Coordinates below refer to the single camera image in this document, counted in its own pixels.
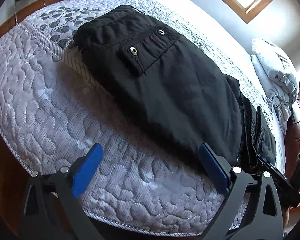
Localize grey quilted mattress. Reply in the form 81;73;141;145
0;0;286;237

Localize wooden headboard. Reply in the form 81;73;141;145
283;80;300;181

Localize grey folded blanket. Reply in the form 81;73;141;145
250;38;299;133

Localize black pants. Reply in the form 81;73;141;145
73;5;276;171

